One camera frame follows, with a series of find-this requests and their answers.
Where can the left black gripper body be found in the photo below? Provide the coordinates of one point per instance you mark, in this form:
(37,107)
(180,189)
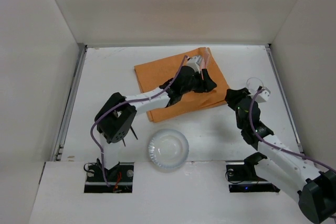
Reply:
(200,83)

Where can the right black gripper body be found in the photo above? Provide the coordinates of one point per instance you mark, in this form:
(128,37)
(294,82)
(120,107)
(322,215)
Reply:
(242,96)

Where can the orange cloth napkin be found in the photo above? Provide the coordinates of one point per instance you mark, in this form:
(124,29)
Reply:
(152,74)

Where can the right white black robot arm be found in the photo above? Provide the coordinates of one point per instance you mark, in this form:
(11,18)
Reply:
(310,183)

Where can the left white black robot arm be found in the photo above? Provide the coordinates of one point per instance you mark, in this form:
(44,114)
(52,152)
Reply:
(115,118)

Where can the clear plastic cup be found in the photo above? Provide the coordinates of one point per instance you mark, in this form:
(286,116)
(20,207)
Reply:
(253,84)

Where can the clear plastic plate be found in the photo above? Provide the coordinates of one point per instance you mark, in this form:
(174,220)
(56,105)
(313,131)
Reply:
(168,149)

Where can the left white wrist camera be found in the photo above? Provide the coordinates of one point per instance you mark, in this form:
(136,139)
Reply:
(197,63)

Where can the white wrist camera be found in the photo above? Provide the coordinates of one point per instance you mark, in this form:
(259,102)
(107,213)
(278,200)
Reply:
(197,63)
(263,95)

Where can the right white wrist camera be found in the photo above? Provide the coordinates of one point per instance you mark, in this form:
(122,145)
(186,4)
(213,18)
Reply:
(263,95)

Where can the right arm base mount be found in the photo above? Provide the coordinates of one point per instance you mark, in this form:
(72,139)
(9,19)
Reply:
(242,178)

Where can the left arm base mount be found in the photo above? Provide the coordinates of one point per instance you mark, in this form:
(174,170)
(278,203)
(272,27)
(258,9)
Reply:
(119,178)

